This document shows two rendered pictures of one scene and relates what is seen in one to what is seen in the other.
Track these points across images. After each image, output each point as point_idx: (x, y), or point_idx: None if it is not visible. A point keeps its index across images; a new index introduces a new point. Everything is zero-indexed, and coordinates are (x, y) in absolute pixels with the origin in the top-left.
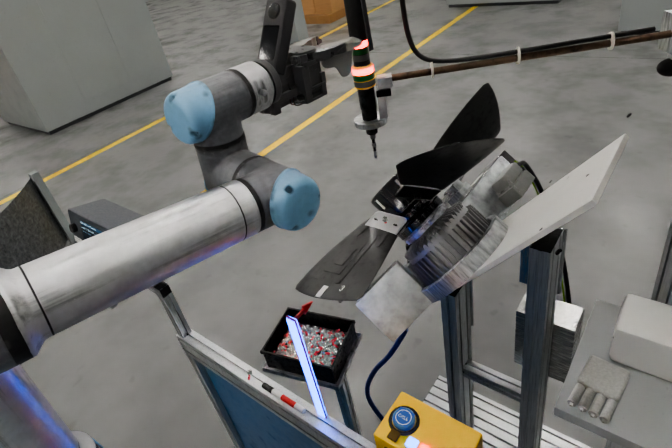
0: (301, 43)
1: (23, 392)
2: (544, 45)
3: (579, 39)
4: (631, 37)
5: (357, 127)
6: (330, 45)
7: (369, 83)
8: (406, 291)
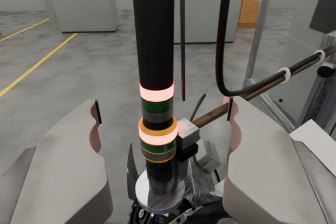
0: (77, 167)
1: None
2: (297, 64)
3: (310, 57)
4: (325, 53)
5: (152, 212)
6: (287, 177)
7: (175, 149)
8: None
